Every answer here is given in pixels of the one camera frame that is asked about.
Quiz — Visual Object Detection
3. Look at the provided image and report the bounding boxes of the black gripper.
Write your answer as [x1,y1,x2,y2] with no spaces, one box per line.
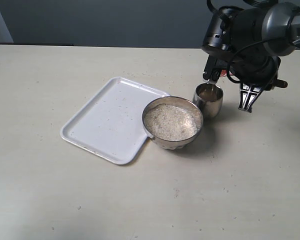
[224,53,281,113]

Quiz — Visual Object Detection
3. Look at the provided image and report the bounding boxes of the dark red wooden spoon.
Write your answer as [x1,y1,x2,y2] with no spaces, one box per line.
[220,70,288,89]

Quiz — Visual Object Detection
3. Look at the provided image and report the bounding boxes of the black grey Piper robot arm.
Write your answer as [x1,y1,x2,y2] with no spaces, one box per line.
[201,0,300,112]

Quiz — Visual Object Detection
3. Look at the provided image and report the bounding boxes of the small steel cup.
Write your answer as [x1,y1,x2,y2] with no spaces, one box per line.
[192,82,224,120]

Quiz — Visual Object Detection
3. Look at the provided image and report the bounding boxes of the steel bowl of rice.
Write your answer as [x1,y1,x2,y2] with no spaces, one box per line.
[142,96,204,150]

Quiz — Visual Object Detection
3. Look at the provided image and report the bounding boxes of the white rectangular plastic tray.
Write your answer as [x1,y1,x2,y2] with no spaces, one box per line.
[60,76,169,165]

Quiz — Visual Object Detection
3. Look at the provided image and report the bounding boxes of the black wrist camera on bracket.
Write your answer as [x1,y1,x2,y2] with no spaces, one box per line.
[202,55,227,84]

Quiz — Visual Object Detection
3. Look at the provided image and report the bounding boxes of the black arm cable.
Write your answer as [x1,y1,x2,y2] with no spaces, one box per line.
[224,37,291,85]

